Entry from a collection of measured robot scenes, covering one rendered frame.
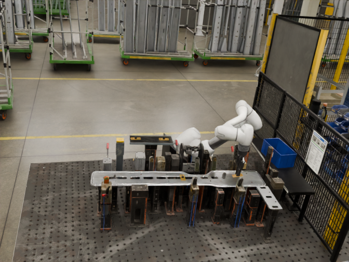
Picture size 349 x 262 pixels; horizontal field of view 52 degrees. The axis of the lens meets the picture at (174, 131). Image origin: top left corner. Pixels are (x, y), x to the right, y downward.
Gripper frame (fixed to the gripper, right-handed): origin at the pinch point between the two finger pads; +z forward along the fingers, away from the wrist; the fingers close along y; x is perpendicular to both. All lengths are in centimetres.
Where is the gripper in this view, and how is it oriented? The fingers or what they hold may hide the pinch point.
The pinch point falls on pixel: (238, 171)
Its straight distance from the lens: 293.3
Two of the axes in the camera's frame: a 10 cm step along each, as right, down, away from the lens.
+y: 1.4, 4.4, -8.9
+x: 9.8, 0.4, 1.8
